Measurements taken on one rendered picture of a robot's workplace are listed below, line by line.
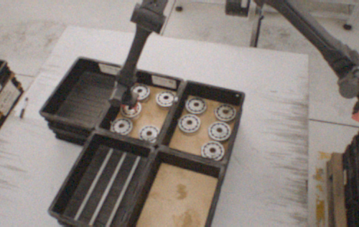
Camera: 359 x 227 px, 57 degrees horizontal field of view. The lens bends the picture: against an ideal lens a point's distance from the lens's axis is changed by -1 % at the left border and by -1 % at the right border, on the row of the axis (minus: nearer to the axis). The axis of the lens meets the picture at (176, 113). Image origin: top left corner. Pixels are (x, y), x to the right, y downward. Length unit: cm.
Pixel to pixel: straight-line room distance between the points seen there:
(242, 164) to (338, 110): 141
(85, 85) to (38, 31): 196
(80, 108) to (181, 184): 66
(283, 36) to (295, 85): 142
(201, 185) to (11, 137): 106
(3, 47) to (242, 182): 281
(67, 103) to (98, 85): 18
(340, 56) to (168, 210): 85
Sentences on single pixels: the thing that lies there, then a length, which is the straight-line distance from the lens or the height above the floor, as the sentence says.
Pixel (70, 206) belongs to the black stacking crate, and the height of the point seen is 83.
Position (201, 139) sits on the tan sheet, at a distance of 154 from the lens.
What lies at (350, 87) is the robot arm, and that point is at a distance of 115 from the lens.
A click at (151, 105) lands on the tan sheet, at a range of 166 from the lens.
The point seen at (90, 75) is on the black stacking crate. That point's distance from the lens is 188.
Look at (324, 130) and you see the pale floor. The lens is 273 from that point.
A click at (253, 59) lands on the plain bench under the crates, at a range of 207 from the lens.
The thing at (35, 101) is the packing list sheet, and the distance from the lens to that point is 205.
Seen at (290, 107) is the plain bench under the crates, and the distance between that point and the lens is 187.
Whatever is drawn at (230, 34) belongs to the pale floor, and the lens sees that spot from 330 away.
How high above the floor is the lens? 214
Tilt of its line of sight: 54 degrees down
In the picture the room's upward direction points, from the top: 5 degrees counter-clockwise
